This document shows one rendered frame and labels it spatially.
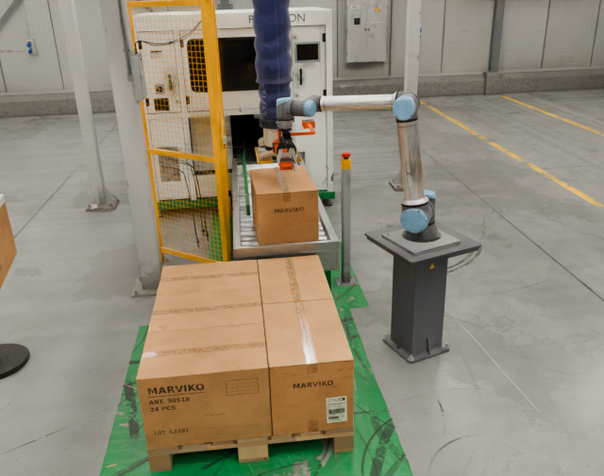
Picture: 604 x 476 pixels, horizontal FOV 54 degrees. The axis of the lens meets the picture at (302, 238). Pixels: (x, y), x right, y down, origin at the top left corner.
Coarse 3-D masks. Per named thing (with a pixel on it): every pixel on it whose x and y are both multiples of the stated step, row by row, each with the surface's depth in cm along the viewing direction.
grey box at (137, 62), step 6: (138, 54) 397; (132, 60) 391; (138, 60) 392; (132, 66) 392; (138, 66) 393; (138, 72) 394; (138, 78) 396; (144, 78) 412; (138, 84) 397; (144, 84) 411; (138, 90) 399; (144, 90) 409; (138, 96) 400; (144, 96) 407
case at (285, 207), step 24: (264, 168) 427; (264, 192) 377; (288, 192) 376; (312, 192) 378; (264, 216) 379; (288, 216) 382; (312, 216) 385; (264, 240) 386; (288, 240) 388; (312, 240) 391
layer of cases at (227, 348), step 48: (192, 288) 344; (240, 288) 342; (288, 288) 340; (192, 336) 295; (240, 336) 294; (288, 336) 293; (336, 336) 292; (144, 384) 265; (192, 384) 268; (240, 384) 271; (288, 384) 274; (336, 384) 278; (144, 432) 275; (192, 432) 278; (240, 432) 282; (288, 432) 285
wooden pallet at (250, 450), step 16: (272, 432) 288; (320, 432) 287; (336, 432) 288; (352, 432) 289; (160, 448) 280; (176, 448) 281; (192, 448) 282; (208, 448) 283; (224, 448) 284; (240, 448) 285; (256, 448) 286; (336, 448) 292; (352, 448) 293; (160, 464) 283
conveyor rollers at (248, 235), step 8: (240, 168) 577; (248, 168) 577; (256, 168) 578; (248, 176) 552; (240, 184) 527; (248, 184) 528; (240, 192) 510; (240, 200) 486; (240, 208) 469; (248, 216) 453; (248, 224) 437; (320, 224) 433; (248, 232) 420; (320, 232) 417; (248, 240) 411; (256, 240) 412; (320, 240) 408
